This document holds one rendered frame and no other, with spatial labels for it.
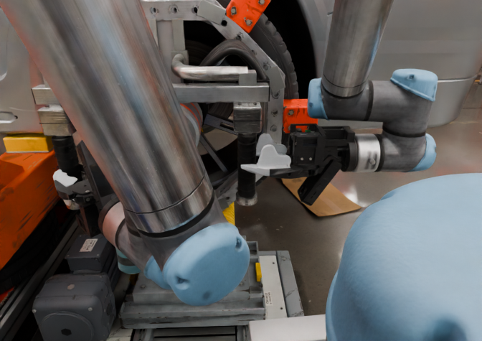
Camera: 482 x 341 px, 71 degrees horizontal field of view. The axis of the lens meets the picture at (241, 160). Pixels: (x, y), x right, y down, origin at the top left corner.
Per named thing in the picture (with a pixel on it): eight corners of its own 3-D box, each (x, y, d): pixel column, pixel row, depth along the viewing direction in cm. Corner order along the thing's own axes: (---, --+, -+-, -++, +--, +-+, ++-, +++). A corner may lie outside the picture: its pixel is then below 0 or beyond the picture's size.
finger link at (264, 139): (241, 130, 67) (287, 131, 66) (241, 156, 70) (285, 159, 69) (239, 136, 65) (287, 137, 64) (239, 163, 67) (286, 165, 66)
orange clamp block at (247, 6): (247, 31, 81) (269, -2, 78) (248, 34, 74) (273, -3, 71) (222, 13, 79) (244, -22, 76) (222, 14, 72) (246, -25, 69)
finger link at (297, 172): (265, 161, 64) (308, 157, 66) (265, 169, 65) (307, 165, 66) (272, 171, 60) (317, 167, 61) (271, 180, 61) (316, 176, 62)
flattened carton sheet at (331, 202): (312, 169, 245) (312, 165, 243) (361, 209, 199) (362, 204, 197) (275, 176, 236) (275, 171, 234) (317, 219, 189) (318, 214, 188)
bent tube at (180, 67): (249, 67, 78) (250, 18, 73) (256, 87, 60) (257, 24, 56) (173, 68, 77) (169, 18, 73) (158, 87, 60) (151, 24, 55)
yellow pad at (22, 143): (67, 136, 119) (64, 123, 117) (49, 152, 107) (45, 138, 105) (28, 137, 119) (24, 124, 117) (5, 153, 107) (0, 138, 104)
